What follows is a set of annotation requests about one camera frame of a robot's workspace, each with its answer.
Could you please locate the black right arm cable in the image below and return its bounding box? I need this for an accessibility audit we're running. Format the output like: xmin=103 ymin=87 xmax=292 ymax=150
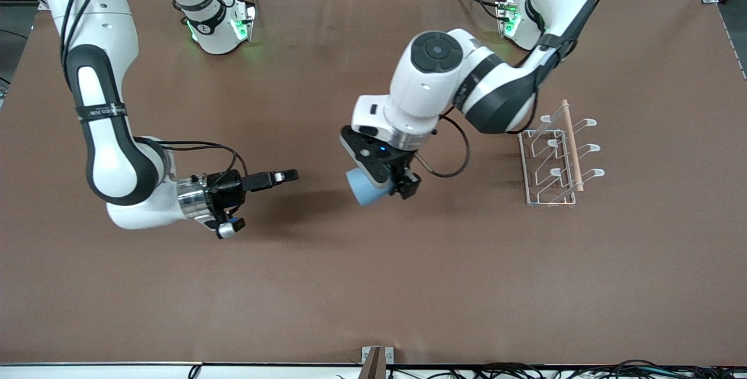
xmin=60 ymin=0 xmax=249 ymax=176

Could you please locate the blue plastic cup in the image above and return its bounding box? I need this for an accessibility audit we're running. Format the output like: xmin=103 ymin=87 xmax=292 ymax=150
xmin=345 ymin=166 xmax=395 ymax=207

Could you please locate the metal camera bracket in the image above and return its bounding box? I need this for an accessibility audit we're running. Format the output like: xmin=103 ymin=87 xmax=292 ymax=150
xmin=361 ymin=346 xmax=395 ymax=379

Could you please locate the white wire cup holder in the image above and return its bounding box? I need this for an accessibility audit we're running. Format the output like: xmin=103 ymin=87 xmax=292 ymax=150
xmin=517 ymin=99 xmax=606 ymax=208

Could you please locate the brown table mat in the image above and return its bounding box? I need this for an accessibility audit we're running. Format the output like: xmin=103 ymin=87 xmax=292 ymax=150
xmin=0 ymin=0 xmax=747 ymax=366

